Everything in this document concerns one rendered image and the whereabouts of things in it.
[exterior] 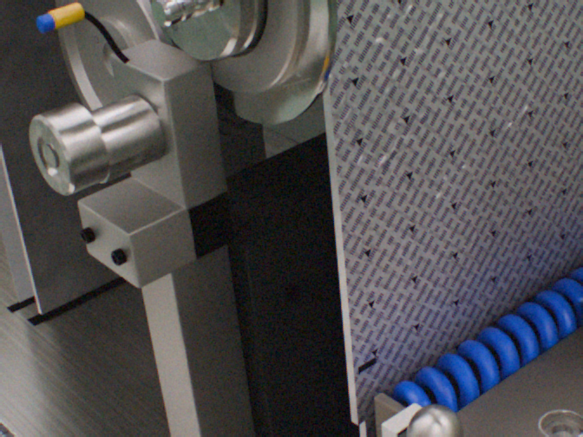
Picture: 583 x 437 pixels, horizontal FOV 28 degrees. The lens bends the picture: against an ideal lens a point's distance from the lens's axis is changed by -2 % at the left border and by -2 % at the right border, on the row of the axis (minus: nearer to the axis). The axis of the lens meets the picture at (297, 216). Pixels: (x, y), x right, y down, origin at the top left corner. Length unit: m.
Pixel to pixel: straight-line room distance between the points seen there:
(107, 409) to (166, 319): 0.23
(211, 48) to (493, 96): 0.15
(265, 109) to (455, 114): 0.09
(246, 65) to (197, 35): 0.03
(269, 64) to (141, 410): 0.37
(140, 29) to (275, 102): 0.12
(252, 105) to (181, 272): 0.10
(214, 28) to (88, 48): 0.19
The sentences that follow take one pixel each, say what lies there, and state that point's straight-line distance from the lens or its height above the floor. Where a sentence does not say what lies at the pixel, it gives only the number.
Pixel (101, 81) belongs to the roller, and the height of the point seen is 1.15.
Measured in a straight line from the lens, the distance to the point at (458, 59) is 0.56.
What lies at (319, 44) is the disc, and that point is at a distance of 0.49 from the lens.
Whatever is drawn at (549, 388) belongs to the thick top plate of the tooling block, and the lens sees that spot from 0.61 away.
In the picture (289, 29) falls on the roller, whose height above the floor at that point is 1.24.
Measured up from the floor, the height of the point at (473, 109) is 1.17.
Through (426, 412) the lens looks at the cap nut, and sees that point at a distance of 0.53.
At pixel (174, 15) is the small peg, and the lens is 0.49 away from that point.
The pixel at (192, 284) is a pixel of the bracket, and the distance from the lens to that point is 0.60.
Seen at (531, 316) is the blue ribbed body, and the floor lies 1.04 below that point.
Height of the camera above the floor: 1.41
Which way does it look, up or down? 30 degrees down
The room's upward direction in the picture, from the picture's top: 6 degrees counter-clockwise
